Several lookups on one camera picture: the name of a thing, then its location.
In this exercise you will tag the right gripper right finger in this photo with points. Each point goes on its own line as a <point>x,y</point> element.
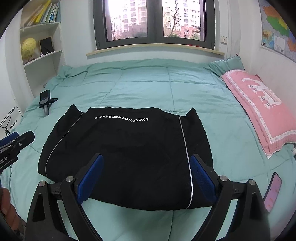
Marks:
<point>249,220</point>

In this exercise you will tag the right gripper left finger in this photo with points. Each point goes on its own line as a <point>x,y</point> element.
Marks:
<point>44,220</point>

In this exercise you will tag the black hooded jacket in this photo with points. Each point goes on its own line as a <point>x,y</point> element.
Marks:
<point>146,155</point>

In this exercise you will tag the person's left hand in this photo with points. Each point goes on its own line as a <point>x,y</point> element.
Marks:
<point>9,210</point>

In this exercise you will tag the smartphone with pink screen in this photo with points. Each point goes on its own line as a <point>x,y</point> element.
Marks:
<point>272,192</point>

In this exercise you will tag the yellow plush toy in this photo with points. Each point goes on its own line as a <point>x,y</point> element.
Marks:
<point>27,48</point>

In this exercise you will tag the white bookshelf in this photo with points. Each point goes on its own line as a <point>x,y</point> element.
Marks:
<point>40,69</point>

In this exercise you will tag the pink patterned pillow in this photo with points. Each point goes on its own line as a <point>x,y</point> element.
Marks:
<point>272,120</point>

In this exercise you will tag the row of books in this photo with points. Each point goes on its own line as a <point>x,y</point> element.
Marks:
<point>40,12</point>

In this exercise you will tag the teal quilted bed cover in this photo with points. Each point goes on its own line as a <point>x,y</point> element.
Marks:
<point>175,87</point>

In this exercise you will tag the teal pillow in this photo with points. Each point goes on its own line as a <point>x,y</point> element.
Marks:
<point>220,67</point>

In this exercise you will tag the dark framed window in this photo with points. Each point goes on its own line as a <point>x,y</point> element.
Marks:
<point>121,23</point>

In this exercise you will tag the black camera on mini tripod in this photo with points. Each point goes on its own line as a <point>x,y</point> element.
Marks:
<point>46,101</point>

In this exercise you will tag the black picture frame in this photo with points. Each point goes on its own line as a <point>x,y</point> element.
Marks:
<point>46,46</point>

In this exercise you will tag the white wall switch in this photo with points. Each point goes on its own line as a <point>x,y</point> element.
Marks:
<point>223,40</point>

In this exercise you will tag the colourful wall map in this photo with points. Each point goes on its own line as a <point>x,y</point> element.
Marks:
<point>276,35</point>

